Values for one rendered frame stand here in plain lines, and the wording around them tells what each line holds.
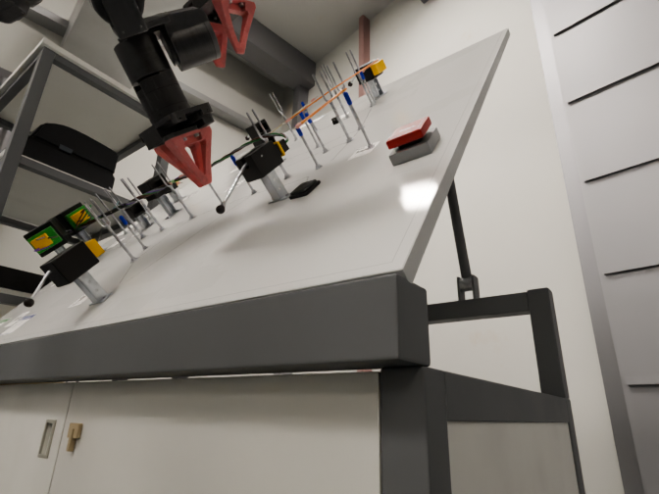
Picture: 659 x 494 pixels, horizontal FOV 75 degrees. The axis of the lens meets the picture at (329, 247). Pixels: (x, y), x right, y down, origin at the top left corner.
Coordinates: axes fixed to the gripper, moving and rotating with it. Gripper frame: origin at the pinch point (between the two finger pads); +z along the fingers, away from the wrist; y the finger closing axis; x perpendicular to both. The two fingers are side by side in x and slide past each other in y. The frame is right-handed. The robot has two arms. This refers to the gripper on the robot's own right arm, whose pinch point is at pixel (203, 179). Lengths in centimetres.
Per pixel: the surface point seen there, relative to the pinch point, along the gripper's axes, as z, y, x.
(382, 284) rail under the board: 11.7, -34.8, 12.1
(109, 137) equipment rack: -28, 134, -54
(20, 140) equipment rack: -29, 94, -10
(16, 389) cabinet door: 22, 44, 28
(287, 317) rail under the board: 13.0, -25.5, 14.9
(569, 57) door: 20, 1, -232
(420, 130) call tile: 4.7, -27.6, -13.5
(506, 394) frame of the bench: 34.0, -34.3, -1.1
